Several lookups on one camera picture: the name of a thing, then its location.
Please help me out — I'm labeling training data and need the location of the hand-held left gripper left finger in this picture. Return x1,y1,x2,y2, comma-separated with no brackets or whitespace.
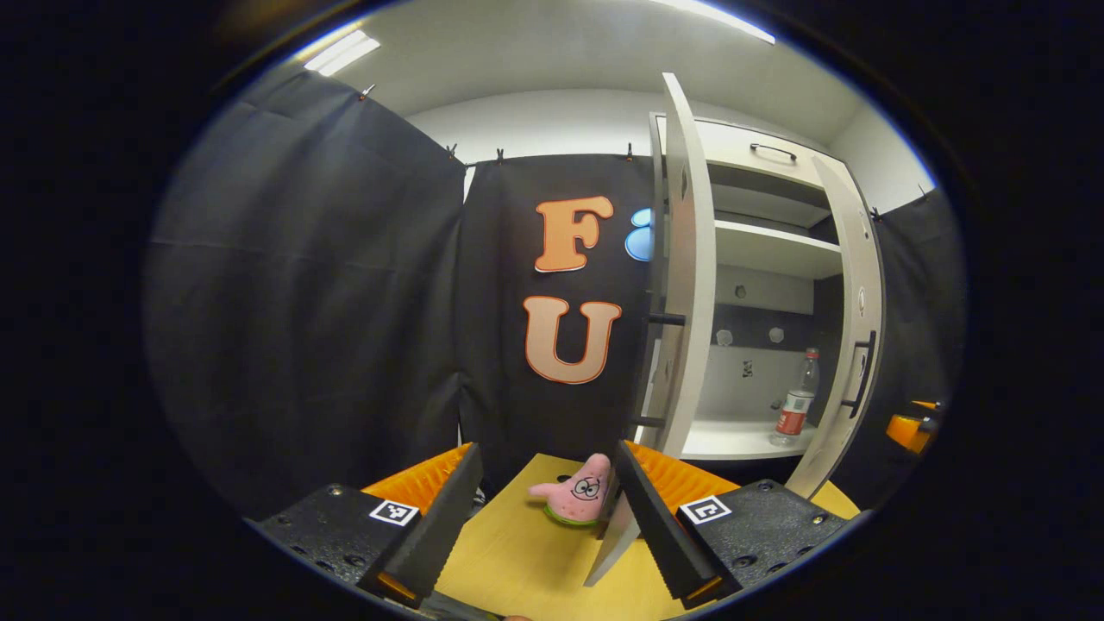
257,442,483,609

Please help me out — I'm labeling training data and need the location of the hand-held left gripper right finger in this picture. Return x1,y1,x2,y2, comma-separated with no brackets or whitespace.
613,440,852,609

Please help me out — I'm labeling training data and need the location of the clear red-label plastic bottle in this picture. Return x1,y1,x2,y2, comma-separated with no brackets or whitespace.
770,348,821,447

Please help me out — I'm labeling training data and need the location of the white cabinet door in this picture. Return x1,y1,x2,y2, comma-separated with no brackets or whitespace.
586,72,718,589
787,155,887,501

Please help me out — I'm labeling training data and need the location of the pink starfish plush toy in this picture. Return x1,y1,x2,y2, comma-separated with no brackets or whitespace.
529,454,614,528

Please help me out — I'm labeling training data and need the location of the white cabinet shelf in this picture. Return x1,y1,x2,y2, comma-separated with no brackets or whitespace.
714,220,844,279
681,420,820,461

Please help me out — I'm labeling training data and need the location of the white cabinet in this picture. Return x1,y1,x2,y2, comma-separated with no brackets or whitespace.
651,112,874,484

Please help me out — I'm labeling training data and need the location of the black backdrop cloth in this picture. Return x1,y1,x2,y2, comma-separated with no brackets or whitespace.
145,69,967,518

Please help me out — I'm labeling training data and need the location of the long ceiling light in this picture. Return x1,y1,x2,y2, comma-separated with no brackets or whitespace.
302,30,381,77
655,0,777,44

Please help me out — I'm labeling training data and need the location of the black right door handle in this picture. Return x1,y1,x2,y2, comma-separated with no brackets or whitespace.
841,330,878,421

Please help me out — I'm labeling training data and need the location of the black door handle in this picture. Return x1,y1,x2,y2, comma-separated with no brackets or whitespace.
634,312,688,430
841,330,878,421

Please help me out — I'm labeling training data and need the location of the black left door handle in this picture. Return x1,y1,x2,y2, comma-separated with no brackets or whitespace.
634,312,688,430

